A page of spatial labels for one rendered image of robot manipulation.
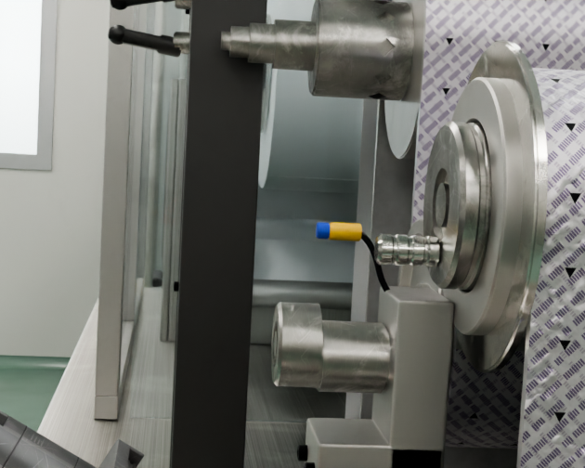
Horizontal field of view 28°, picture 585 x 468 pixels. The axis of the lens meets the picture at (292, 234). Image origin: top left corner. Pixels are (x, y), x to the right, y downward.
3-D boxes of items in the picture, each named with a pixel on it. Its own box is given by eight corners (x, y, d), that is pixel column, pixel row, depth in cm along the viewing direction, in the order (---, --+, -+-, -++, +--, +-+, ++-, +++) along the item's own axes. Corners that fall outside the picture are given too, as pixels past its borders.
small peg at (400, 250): (372, 259, 53) (375, 229, 52) (433, 262, 53) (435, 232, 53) (377, 268, 51) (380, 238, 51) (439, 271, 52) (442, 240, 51)
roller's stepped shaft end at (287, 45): (219, 67, 77) (221, 18, 77) (309, 71, 78) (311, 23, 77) (221, 64, 74) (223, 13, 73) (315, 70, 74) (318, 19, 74)
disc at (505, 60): (435, 322, 61) (461, 36, 58) (444, 322, 61) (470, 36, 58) (513, 421, 46) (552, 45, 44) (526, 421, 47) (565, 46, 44)
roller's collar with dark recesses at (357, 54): (305, 97, 79) (310, 2, 79) (392, 101, 80) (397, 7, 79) (316, 94, 73) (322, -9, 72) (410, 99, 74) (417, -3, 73)
